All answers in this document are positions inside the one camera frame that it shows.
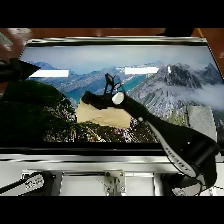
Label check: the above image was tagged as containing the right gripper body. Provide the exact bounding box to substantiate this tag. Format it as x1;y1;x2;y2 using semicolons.
81;90;115;111

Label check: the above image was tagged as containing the beige shirt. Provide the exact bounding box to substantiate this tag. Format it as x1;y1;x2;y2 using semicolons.
76;99;133;130

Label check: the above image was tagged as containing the silver frame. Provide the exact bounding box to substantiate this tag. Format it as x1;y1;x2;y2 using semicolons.
0;36;224;197

